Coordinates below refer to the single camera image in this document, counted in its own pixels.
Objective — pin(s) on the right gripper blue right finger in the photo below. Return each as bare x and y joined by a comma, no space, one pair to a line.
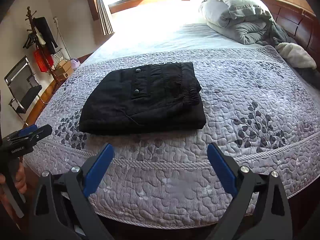
225,168

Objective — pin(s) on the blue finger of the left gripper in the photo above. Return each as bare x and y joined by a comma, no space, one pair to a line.
40,133
27,130

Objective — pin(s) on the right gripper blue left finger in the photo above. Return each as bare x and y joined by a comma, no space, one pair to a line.
95,168

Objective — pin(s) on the black quilted pants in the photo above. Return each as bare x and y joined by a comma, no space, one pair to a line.
145,99

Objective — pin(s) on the person's left hand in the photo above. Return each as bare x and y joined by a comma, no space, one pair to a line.
20,183

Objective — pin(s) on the black chrome cantilever chair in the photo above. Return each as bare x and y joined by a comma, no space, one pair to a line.
24,87

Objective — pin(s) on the wooden coat rack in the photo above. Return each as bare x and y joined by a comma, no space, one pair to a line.
38,45

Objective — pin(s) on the stacked cardboard boxes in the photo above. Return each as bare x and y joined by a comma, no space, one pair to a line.
63,70

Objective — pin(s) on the red hanging bag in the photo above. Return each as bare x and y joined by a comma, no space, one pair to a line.
43,59

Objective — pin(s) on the grey patterned quilted bedspread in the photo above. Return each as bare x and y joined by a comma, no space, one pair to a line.
258,110

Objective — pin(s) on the purple plastic bag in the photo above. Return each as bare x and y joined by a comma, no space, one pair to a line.
75,63

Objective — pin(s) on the black hanging garment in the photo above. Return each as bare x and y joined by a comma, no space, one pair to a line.
43,27

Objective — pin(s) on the grey striped curtain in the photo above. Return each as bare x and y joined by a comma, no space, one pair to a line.
103,14

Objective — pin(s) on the white fluffy blanket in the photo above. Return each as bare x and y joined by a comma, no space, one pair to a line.
296,56

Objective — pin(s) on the grey folded duvet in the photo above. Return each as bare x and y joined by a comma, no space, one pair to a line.
245,21

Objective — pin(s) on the dark wooden headboard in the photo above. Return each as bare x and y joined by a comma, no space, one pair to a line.
300,24

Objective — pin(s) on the white wire rack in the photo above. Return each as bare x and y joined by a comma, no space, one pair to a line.
57,57

